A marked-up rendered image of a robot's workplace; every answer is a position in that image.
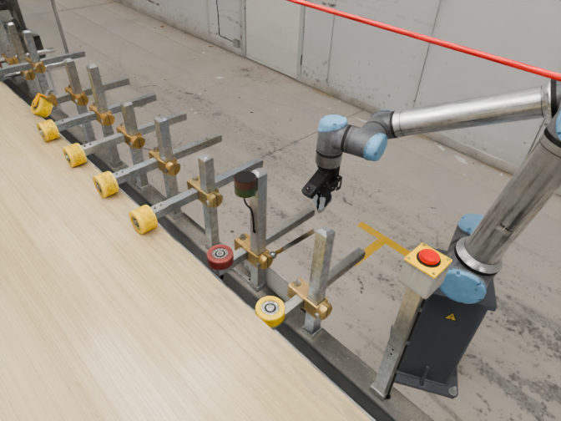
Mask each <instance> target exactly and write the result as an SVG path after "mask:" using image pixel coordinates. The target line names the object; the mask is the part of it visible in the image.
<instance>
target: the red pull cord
mask: <svg viewBox="0 0 561 421"><path fill-rule="evenodd" d="M286 1H289V2H292V3H297V4H300V5H302V6H306V7H309V8H314V9H316V10H320V11H322V12H326V13H330V14H334V15H336V16H340V17H343V18H348V19H350V20H353V21H357V22H359V23H364V24H367V25H371V26H373V27H377V28H381V29H385V30H387V31H391V32H394V33H399V34H401V35H405V36H408V37H410V38H415V39H418V40H422V41H424V42H428V43H432V44H436V45H438V46H442V47H444V48H450V49H452V50H456V51H458V52H461V53H466V54H469V55H472V56H475V57H479V58H483V59H486V60H489V61H493V62H495V63H500V64H503V65H507V66H509V67H512V68H517V69H520V70H523V71H526V72H530V73H532V74H537V75H540V76H544V77H546V78H549V79H554V80H558V81H560V82H561V74H558V73H555V72H552V71H549V70H546V69H543V68H538V67H534V66H532V65H528V64H525V63H520V62H517V61H514V60H511V59H508V58H503V57H499V56H497V55H493V54H490V53H485V52H482V51H479V50H476V49H473V48H468V47H464V46H462V45H458V44H455V43H450V42H447V41H444V40H441V39H438V38H433V37H429V36H427V35H423V34H420V33H415V32H412V31H409V30H406V29H403V28H398V27H394V26H392V25H388V24H385V23H380V22H377V21H374V20H371V19H368V18H363V17H359V16H357V15H353V14H350V13H345V12H342V11H339V10H335V9H333V8H328V7H324V6H321V5H318V4H315V3H310V2H307V1H304V0H286Z"/></svg>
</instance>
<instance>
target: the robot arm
mask: <svg viewBox="0 0 561 421"><path fill-rule="evenodd" d="M538 118H546V119H548V120H550V122H549V124H548V126H547V127H546V128H545V130H544V131H543V134H542V136H541V137H540V138H539V140H538V142H537V143H536V144H535V146H534V147H533V148H532V149H531V151H530V152H529V154H528V155H527V157H526V158H525V160H524V161H523V163H522V164H521V165H520V166H519V167H518V169H517V170H516V172H515V173H514V175H513V176H512V178H511V179H510V181H509V182H508V183H507V184H506V186H505V187H504V188H503V190H502V192H501V193H500V194H499V196H498V198H497V199H496V200H495V201H494V202H493V204H492V205H491V207H490V208H489V210H488V211H487V213H486V214H485V215H480V214H473V213H471V214H466V215H464V216H462V217H461V219H460V221H459V222H458V223H457V228H456V230H455V232H454V234H453V237H452V240H451V242H450V245H449V247H448V249H447V252H446V253H445V254H444V256H447V257H448V258H450V259H452V262H451V265H450V267H449V269H448V271H447V275H446V277H445V279H444V281H443V284H442V285H441V286H440V287H439V288H440V290H441V291H442V292H443V294H444V295H446V296H447V297H449V298H450V299H452V300H454V301H456V302H463V303H466V304H473V303H477V302H480V301H481V300H482V299H483V298H484V296H485V295H486V293H487V288H488V284H489V282H490V281H491V280H492V279H493V278H494V277H495V275H496V274H497V273H498V272H499V271H500V269H501V268H502V265H503V261H502V258H501V257H502V256H503V254H504V253H505V252H506V251H507V250H508V248H509V247H510V246H511V245H512V244H513V243H514V242H515V241H516V240H517V238H518V237H519V236H520V235H521V233H522V232H523V231H524V230H525V228H526V227H527V226H528V225H529V223H530V222H531V221H532V220H533V219H534V217H535V216H536V215H537V214H538V213H539V212H540V211H541V210H542V209H543V207H544V206H545V205H546V204H547V202H548V201H549V200H550V199H551V198H552V196H553V195H554V194H555V193H556V191H557V190H558V189H559V188H560V186H561V82H560V81H558V80H554V79H549V80H548V81H547V82H546V84H544V85H543V86H538V87H533V88H528V89H520V90H514V91H509V92H504V93H500V94H490V95H486V96H481V97H476V98H470V99H462V100H457V101H452V102H447V103H442V104H434V105H428V106H423V107H419V108H414V109H404V110H400V111H399V110H395V111H391V110H389V109H381V110H378V111H377V112H376V113H374V114H373V115H372V116H371V118H370V119H369V120H368V121H367V122H366V123H365V124H364V125H363V126H362V127H361V128H360V127H357V126H354V125H350V124H348V121H347V119H346V117H343V116H342V115H339V114H329V115H327V116H324V117H323V118H321V120H320V122H319V127H318V129H317V130H318V135H317V143H316V157H315V162H316V164H317V167H318V170H317V171H316V173H315V174H314V175H313V176H312V177H311V178H310V179H309V181H308V182H307V183H306V185H305V186H304V187H303V188H302V189H301V192H302V193H303V195H305V196H306V197H308V198H310V199H313V203H314V205H315V208H316V210H317V212H319V213H321V212H322V211H323V210H324V209H325V208H326V207H327V206H328V205H329V204H330V203H331V202H332V198H331V192H332V191H334V190H335V189H336V190H339V189H340V188H341V183H340V186H339V187H338V182H339V181H340V182H341V181H342V176H340V175H339V171H340V165H341V158H342V152H344V153H348V154H350V155H355V156H357V157H361V158H363V159H365V160H371V161H378V160H379V159H380V158H381V157H382V155H383V153H384V151H385V149H386V147H387V140H388V139H396V138H401V137H403V136H409V135H416V134H428V133H434V132H440V131H447V130H453V129H465V128H471V127H477V126H484V125H490V124H501V123H507V122H514V121H520V120H526V119H538ZM337 177H340V178H338V179H337Z"/></svg>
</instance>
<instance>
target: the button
mask: <svg viewBox="0 0 561 421"><path fill-rule="evenodd" d="M419 258H420V260H421V261H422V262H424V263H426V264H428V265H436V264H437V263H438V262H439V261H440V256H439V255H438V253H437V252H435V251H434V250H431V249H423V250H421V251H420V253H419Z"/></svg>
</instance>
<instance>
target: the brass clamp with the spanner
mask: <svg viewBox="0 0 561 421"><path fill-rule="evenodd" d="M245 237H246V239H245V240H243V241H242V240H241V239H240V236H239V237H237V238H235V251H236V250H237V249H239V248H241V247H242V248H243V249H244V250H245V251H247V259H246V260H247V261H248V262H250V263H251V264H252V265H253V266H255V267H256V268H257V269H258V268H261V269H263V270H265V269H267V268H268V267H269V266H270V265H271V264H272V262H273V257H272V256H271V255H269V251H268V250H267V249H265V251H264V252H262V253H261V254H259V255H258V256H257V255H256V254H255V253H254V252H253V251H252V250H251V249H250V236H249V235H248V234H247V233H245Z"/></svg>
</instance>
